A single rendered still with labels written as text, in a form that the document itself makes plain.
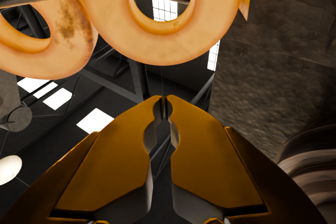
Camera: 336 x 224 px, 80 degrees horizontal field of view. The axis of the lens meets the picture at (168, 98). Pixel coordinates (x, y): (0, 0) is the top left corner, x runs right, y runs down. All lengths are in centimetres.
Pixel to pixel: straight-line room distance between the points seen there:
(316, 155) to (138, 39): 41
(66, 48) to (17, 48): 6
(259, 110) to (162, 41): 48
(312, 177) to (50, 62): 51
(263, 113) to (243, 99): 7
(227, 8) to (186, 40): 5
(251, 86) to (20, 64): 52
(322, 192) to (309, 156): 7
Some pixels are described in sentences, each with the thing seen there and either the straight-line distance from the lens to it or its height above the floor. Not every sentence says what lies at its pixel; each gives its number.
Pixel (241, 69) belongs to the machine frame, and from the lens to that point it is 59.
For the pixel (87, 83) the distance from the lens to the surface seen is 1138.
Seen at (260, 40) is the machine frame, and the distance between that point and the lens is 47.
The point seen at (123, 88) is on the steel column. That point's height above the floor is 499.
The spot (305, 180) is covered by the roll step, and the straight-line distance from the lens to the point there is 55.
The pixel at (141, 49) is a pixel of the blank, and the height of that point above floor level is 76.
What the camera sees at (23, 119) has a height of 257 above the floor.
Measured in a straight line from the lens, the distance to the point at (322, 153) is 49.
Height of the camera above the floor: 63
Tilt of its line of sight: 47 degrees up
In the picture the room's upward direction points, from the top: 177 degrees clockwise
